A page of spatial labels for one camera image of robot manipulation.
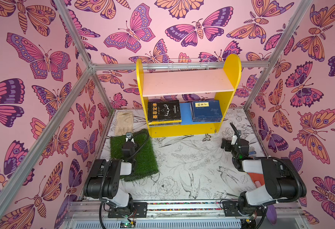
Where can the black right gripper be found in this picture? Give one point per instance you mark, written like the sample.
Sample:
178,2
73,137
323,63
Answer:
230,142

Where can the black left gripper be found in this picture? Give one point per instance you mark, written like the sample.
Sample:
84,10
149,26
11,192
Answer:
135,145

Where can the black book gold title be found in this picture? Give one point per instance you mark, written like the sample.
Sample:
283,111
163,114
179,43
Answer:
163,111

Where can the yellow black book bottom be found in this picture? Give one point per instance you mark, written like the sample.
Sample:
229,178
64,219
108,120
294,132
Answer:
165,123

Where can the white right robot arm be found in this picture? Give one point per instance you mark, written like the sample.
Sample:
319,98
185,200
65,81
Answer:
282,182

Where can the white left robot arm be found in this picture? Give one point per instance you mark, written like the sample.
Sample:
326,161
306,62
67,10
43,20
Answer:
102,182

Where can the green artificial grass mat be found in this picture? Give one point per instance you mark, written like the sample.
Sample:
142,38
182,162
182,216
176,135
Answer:
138,151

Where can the beige cloth glove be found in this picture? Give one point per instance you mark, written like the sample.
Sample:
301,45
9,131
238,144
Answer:
124,123

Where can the purple bulb object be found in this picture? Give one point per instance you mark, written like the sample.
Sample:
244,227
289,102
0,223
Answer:
272,215

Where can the yellow wooden bookshelf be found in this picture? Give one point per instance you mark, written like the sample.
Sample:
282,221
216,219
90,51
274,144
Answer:
222,82

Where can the small green circuit board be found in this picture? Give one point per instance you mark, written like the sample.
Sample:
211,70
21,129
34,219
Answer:
127,224

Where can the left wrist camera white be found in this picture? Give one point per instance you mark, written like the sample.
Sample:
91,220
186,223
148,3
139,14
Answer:
129,137

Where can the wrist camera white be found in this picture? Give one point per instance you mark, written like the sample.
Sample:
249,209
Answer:
234,140
129,137

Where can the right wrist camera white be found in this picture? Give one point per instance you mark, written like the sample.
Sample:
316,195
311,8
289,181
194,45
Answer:
234,140

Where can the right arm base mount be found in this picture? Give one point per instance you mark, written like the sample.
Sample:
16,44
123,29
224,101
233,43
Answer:
241,208

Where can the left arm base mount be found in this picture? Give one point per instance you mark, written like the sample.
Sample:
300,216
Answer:
132,210

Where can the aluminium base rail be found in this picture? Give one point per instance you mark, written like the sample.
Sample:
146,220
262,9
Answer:
166,214

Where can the clear wire rack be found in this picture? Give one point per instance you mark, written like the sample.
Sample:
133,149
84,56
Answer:
182,64

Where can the aluminium frame post right rear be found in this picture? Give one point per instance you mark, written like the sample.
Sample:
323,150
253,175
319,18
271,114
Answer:
292,25

